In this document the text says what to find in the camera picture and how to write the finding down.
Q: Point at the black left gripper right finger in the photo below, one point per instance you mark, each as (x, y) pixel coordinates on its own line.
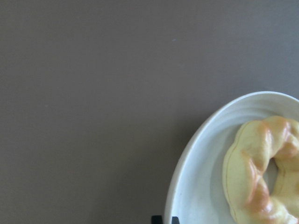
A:
(175, 220)

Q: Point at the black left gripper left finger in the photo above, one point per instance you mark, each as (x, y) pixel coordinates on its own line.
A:
(156, 220)

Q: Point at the glazed yellow donut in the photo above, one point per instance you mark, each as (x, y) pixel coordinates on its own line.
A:
(261, 172)

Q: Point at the white round plate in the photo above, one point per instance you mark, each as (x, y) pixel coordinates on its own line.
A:
(195, 194)

